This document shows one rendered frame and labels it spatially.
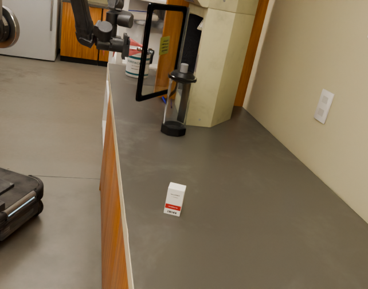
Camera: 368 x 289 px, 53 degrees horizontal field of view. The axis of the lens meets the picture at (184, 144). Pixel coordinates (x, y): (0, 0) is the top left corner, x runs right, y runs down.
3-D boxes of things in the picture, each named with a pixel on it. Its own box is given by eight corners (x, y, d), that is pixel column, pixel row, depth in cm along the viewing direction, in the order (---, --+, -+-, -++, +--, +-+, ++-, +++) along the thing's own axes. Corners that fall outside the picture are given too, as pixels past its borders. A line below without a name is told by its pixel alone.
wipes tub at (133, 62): (145, 74, 228) (149, 49, 222) (148, 79, 216) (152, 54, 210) (124, 71, 224) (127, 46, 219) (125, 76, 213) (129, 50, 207)
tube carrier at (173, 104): (186, 126, 151) (196, 74, 143) (187, 136, 141) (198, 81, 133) (160, 121, 150) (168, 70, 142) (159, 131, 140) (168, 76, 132)
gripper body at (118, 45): (129, 35, 151) (110, 32, 149) (126, 59, 155) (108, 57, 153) (128, 32, 157) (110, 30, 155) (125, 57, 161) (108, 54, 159)
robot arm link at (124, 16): (116, 2, 179) (109, -5, 171) (139, 6, 177) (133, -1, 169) (110, 26, 180) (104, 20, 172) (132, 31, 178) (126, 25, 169)
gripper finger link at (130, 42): (148, 42, 154) (125, 39, 152) (145, 59, 157) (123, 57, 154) (146, 40, 160) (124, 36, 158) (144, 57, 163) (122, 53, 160)
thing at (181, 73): (194, 81, 142) (197, 63, 140) (194, 86, 134) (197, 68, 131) (170, 76, 142) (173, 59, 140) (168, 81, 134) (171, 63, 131)
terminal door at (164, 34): (172, 92, 181) (187, 6, 165) (136, 102, 155) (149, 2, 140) (171, 92, 181) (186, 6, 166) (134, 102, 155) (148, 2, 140)
